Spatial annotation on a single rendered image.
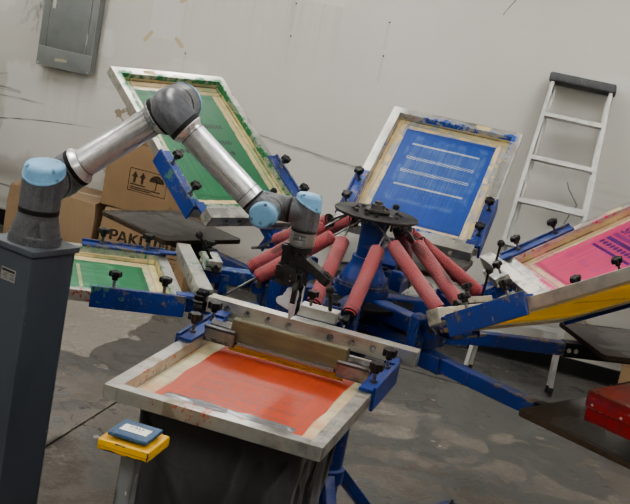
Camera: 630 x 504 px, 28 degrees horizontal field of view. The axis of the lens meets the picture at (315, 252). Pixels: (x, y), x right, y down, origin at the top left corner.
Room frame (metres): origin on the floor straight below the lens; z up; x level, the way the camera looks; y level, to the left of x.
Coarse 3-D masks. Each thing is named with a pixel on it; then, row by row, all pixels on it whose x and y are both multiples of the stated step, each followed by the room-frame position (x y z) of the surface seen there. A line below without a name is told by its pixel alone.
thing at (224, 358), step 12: (228, 348) 3.57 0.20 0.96; (204, 360) 3.42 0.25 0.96; (216, 360) 3.44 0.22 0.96; (228, 360) 3.46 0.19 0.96; (240, 360) 3.48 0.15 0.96; (252, 360) 3.50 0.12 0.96; (264, 360) 3.52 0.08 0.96; (192, 372) 3.29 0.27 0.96; (204, 372) 3.31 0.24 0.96; (240, 372) 3.37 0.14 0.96; (252, 372) 3.39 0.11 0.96; (264, 372) 3.41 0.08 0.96; (276, 372) 3.43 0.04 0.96; (168, 384) 3.16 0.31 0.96; (180, 384) 3.18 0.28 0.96; (192, 384) 3.20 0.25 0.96; (192, 396) 3.11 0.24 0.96; (228, 408) 3.07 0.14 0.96
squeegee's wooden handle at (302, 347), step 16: (240, 320) 3.53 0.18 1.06; (240, 336) 3.52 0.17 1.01; (256, 336) 3.51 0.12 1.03; (272, 336) 3.50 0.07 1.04; (288, 336) 3.49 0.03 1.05; (304, 336) 3.49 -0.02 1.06; (288, 352) 3.48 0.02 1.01; (304, 352) 3.47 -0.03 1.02; (320, 352) 3.46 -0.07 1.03; (336, 352) 3.45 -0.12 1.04; (336, 368) 3.45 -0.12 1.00
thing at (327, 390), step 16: (288, 368) 3.49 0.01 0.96; (288, 384) 3.35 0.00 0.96; (304, 384) 3.38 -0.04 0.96; (320, 384) 3.41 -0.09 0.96; (336, 384) 3.43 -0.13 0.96; (352, 384) 3.46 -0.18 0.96; (320, 400) 3.27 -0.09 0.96; (304, 416) 3.12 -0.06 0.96; (320, 416) 3.15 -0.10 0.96; (304, 432) 3.01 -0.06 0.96
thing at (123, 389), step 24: (144, 360) 3.21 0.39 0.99; (168, 360) 3.29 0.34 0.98; (120, 384) 3.00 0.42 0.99; (144, 408) 2.95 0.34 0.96; (168, 408) 2.94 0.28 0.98; (192, 408) 2.93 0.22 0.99; (360, 408) 3.19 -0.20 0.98; (240, 432) 2.89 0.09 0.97; (264, 432) 2.87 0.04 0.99; (288, 432) 2.89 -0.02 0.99; (336, 432) 2.96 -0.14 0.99; (312, 456) 2.84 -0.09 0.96
